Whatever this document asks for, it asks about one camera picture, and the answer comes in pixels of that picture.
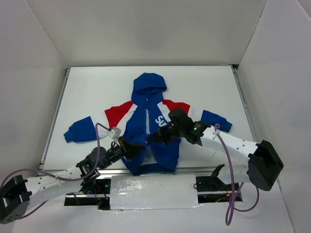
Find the blue red white hooded jacket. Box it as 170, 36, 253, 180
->
64, 73, 232, 176

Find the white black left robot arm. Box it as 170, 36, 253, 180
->
0, 138, 145, 224

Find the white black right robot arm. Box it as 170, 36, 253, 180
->
147, 108, 284, 191

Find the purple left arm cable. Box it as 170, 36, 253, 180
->
0, 122, 115, 218

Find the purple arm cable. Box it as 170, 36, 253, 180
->
0, 122, 115, 218
215, 123, 260, 226

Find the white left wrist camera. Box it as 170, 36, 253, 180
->
109, 127, 121, 140

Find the aluminium front frame rail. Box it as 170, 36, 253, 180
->
97, 167, 265, 177

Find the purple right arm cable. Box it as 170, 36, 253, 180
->
215, 123, 260, 226

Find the aluminium left side rail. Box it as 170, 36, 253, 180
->
38, 67, 71, 170

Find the aluminium right side rail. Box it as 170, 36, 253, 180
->
230, 64, 262, 143

